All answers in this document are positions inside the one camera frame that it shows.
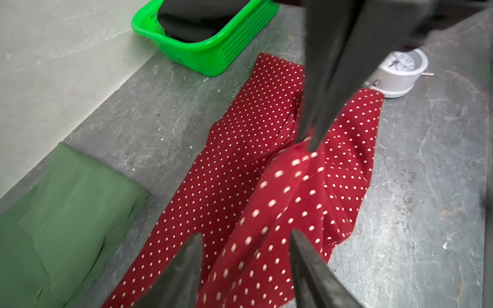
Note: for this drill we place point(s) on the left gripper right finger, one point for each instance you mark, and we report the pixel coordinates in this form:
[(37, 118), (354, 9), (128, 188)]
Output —
[(314, 283)]

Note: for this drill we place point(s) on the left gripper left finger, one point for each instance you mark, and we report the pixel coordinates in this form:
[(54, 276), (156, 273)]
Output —
[(178, 284)]

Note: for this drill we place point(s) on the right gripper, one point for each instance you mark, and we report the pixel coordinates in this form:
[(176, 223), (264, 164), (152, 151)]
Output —
[(373, 29)]

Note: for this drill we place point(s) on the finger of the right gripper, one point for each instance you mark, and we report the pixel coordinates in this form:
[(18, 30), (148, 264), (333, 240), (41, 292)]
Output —
[(328, 27)]

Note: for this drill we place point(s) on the red polka dot skirt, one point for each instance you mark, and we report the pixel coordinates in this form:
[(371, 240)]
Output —
[(253, 184)]

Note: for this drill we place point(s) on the green skirt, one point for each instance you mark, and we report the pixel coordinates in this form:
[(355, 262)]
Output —
[(57, 239)]

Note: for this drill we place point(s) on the white alarm clock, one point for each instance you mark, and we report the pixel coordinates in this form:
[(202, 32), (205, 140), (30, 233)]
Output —
[(396, 76)]

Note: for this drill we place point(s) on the green plastic basket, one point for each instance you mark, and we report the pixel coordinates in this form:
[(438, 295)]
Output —
[(212, 56)]

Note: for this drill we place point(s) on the black skirt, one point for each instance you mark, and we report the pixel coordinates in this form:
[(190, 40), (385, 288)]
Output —
[(197, 20)]

